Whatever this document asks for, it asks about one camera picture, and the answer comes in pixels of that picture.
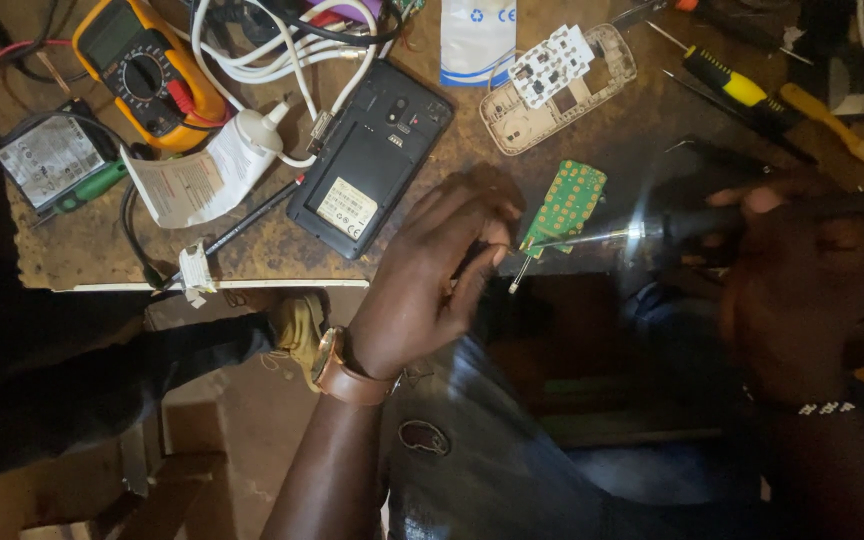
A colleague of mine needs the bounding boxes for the yellow black screwdriver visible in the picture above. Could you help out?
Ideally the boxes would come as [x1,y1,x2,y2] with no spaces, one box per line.
[645,20,816,138]

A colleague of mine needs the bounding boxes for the green circuit board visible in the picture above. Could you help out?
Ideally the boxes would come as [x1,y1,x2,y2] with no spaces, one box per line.
[519,159,609,261]

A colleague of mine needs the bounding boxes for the orange handle tool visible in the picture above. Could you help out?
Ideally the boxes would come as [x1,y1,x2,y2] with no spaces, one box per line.
[610,0,703,33]

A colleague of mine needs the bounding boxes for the grey label phone battery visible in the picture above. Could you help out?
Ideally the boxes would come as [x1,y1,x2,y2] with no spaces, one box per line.
[0,99,120,214]

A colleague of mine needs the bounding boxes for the wooden box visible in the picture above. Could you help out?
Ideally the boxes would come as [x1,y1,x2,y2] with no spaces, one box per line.
[0,375,240,540]

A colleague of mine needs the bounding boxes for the tan shoe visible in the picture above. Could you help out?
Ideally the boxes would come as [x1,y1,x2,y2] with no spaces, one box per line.
[267,291,328,393]

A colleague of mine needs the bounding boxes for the person's left hand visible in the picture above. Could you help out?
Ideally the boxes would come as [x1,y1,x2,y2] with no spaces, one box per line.
[348,166,528,381]

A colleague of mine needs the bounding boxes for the white blue plastic pouch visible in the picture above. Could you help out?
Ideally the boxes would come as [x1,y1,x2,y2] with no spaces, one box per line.
[439,0,519,88]

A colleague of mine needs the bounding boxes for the person's right hand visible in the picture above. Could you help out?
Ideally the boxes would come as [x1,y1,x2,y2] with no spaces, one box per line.
[705,176,864,407]

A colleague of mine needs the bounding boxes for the purple object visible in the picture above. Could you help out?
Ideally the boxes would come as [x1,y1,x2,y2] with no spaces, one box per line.
[304,0,386,24]

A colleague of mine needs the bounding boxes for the yellow multimeter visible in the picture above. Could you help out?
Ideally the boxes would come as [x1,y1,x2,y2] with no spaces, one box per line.
[72,0,231,153]

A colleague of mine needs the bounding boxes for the green handle screwdriver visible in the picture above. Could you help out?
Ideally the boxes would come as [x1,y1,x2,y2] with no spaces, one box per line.
[30,160,130,228]

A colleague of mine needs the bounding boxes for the red cable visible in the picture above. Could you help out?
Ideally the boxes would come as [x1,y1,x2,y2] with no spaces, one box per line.
[0,39,75,93]

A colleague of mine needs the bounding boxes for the white charger plug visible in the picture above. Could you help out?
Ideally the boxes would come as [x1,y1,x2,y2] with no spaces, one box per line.
[234,101,292,159]

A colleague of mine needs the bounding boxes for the brown leather wristwatch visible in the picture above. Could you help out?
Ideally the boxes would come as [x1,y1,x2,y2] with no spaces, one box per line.
[310,325,403,408]

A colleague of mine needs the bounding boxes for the black soldering iron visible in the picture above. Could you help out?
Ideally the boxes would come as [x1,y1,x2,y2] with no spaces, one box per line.
[529,187,864,252]

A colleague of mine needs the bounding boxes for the white charger cable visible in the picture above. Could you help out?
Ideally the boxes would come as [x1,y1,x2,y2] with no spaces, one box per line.
[190,0,403,171]

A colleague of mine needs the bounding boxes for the yellow handle tool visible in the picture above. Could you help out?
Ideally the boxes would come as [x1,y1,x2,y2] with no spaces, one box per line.
[778,82,864,190]

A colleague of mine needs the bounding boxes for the beaded bracelet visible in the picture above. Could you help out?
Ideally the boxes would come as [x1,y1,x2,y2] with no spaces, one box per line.
[798,401,858,417]

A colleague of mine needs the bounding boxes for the black probe with red tip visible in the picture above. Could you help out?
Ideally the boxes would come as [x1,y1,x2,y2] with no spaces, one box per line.
[154,174,307,291]

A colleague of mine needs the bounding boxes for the white paper tag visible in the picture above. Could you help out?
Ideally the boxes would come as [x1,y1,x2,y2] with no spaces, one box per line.
[177,238,218,309]

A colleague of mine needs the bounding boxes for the white keypad membrane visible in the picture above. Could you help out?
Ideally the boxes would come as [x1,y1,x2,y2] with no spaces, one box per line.
[507,24,597,111]

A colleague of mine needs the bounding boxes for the white paper leaflet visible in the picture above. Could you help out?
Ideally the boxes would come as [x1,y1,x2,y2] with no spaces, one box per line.
[120,118,277,230]

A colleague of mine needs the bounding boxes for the black phone without back cover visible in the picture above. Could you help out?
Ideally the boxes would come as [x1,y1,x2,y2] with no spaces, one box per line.
[286,57,456,261]

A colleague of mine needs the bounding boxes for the blue denim jeans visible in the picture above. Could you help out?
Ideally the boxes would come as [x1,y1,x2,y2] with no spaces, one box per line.
[383,281,786,540]

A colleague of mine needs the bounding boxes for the black cable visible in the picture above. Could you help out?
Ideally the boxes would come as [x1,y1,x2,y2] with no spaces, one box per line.
[120,180,168,291]

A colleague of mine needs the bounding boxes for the beige phone housing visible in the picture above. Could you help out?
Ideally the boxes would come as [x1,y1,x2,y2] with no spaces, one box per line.
[478,23,639,157]

